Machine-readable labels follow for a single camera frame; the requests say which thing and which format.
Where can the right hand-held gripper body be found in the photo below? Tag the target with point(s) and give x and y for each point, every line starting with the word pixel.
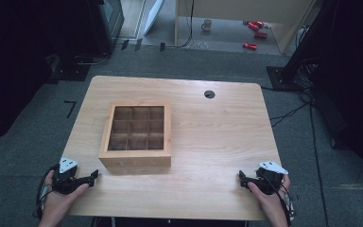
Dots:
pixel 269 179

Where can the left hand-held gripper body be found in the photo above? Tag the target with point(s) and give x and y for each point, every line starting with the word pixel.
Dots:
pixel 66 178

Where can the person's left hand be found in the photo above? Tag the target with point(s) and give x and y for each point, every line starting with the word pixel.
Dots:
pixel 58 201

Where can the person's right hand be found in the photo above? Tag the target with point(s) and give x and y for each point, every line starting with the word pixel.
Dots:
pixel 269 205

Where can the wooden compartment box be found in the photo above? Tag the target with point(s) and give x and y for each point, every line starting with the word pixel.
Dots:
pixel 137 135

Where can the black tape corner mark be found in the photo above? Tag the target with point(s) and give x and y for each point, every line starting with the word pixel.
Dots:
pixel 71 107

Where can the black table grommet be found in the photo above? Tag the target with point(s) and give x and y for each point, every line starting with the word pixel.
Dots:
pixel 209 94

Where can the black stand base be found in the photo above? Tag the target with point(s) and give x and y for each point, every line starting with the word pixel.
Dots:
pixel 71 69
pixel 280 78

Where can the red can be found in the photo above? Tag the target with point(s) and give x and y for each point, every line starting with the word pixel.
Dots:
pixel 260 35
pixel 250 46
pixel 253 26
pixel 260 23

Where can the black tape strip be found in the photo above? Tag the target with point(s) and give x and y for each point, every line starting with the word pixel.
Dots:
pixel 162 47
pixel 124 44

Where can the dark monitor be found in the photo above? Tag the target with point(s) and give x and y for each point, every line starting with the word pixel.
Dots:
pixel 107 22

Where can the grey mug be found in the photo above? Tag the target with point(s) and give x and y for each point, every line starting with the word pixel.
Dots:
pixel 206 25

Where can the white board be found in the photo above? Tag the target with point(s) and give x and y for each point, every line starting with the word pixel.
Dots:
pixel 153 14

